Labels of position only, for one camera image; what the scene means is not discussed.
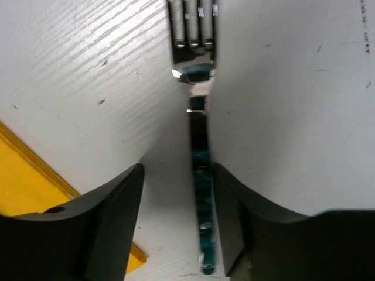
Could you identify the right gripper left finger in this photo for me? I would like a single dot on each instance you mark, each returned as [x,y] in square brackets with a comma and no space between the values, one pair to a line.
[88,238]

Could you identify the yellow pikachu cloth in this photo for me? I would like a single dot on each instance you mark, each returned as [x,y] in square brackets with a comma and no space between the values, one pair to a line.
[29,185]

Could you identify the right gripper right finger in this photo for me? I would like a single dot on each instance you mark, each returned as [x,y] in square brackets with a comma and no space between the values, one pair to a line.
[261,240]

